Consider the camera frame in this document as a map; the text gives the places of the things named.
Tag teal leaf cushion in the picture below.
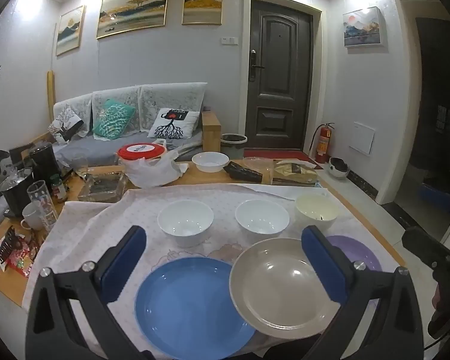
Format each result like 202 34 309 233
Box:
92 97 136 141

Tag white lace sofa cover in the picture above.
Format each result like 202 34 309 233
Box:
53 82 207 139

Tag small mountain painting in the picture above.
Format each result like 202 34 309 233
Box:
55 5 86 57

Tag black patterned pouch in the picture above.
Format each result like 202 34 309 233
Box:
225 161 264 184

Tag red door mat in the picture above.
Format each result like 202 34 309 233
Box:
243 149 317 164

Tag wooden sofa armrest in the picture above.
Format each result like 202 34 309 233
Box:
201 110 222 152

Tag cream bowl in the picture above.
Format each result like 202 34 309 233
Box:
295 192 340 231

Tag black electric kettle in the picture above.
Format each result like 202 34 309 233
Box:
29 143 62 184
0 169 36 217

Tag small white plastic bowl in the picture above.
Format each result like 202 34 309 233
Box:
191 152 229 173

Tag white ceramic bowl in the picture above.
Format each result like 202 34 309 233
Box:
157 199 214 248
235 199 290 246

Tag purple plate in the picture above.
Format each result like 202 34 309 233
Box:
324 235 382 274

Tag black door handle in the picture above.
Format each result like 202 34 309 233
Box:
249 49 266 82

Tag wide golden tree painting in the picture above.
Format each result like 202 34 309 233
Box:
96 0 171 40

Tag red fire extinguisher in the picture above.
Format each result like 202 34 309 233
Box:
309 122 335 164

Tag grey trash bin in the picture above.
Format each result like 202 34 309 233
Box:
220 133 247 157

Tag white mug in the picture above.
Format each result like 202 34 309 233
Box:
20 202 47 230

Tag clear glass tumbler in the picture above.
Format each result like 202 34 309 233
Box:
27 181 59 229

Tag red snack packets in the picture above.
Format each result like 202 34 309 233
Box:
0 226 38 278

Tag dark room window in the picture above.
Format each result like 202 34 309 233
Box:
436 104 450 136

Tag blue mountain canvas picture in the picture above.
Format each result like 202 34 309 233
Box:
342 7 383 47

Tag dark brown door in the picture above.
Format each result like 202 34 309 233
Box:
249 0 315 151

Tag white wall panel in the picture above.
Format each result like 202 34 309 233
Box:
352 121 376 155

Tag red lidded container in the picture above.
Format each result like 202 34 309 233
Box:
116 142 168 166

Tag white tree print cushion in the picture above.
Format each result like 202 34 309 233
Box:
147 107 200 140

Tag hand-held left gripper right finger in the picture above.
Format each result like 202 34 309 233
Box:
300 226 424 360

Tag glass ashtray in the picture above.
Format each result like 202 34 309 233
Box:
77 172 128 203

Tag white black helmet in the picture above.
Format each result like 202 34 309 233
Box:
328 157 350 178

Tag black white print cushion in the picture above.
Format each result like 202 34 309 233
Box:
48 106 84 143

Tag white dotted tablecloth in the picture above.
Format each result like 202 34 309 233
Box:
22 183 398 360

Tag yellow pole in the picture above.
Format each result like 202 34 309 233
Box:
46 70 57 128

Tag beige plate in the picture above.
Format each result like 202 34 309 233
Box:
229 237 351 339

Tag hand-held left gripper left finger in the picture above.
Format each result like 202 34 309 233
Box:
24 226 156 360

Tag white plastic bag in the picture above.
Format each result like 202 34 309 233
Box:
122 154 190 188

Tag blue plate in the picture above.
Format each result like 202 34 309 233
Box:
135 257 256 360

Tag tall golden tree painting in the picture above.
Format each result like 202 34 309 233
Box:
182 0 224 26

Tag wine glass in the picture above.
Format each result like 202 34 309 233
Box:
72 150 91 181

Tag black white device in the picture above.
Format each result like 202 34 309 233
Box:
0 149 24 178

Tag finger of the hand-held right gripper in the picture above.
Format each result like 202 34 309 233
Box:
402 226 450 271
417 182 450 234

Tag small spice bottle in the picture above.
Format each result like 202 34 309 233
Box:
50 174 68 201

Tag gold tissue box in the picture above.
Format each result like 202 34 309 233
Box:
272 159 319 186

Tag grey sofa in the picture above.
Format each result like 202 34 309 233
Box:
34 82 222 166

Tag clear plastic lid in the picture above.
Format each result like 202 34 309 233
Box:
243 156 282 171

